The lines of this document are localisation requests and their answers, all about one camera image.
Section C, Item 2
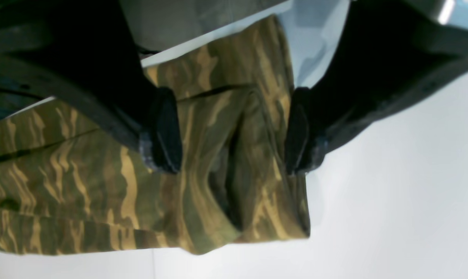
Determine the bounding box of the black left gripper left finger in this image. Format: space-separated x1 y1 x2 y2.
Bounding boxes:
0 0 183 174

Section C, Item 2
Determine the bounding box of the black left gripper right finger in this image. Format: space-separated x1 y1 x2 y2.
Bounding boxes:
285 0 468 175

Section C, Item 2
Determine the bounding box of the camouflage T-shirt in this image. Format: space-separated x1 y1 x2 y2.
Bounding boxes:
0 15 310 255

